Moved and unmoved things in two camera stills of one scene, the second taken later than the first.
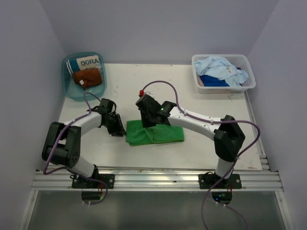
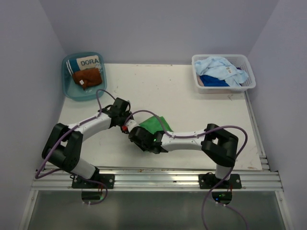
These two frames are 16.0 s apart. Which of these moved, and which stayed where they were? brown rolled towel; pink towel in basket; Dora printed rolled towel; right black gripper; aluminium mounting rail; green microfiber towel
Moved: right black gripper; green microfiber towel
Stayed: aluminium mounting rail; pink towel in basket; Dora printed rolled towel; brown rolled towel
